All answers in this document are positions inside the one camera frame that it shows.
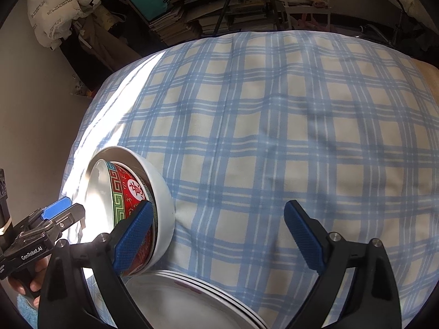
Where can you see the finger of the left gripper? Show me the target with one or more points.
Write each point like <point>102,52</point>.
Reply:
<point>56,208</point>
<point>68,217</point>

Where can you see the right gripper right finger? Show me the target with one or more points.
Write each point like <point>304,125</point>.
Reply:
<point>309,235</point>

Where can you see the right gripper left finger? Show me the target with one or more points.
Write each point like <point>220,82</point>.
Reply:
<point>128,235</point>

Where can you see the small red patterned bowl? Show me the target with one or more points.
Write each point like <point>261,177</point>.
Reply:
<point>127,192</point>

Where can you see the white cherry plate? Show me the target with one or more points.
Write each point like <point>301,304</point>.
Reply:
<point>168,299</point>

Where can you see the large white bowl orange label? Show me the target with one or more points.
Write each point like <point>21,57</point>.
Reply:
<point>95,193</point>

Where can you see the blue plaid tablecloth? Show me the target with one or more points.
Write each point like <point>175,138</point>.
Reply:
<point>240,124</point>

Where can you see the beige flower blanket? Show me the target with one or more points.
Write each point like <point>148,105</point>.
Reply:
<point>431,75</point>

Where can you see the white puffer jacket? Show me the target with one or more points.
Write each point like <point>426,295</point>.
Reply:
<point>51,19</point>

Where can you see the stack of books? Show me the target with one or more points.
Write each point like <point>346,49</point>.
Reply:
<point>173,28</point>

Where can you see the white utility cart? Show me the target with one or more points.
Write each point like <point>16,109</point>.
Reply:
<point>305,14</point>

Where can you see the black tripod pole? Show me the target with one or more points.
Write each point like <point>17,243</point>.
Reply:
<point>220,18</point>

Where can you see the black camera box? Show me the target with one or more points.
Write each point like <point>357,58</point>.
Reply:
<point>6,232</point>

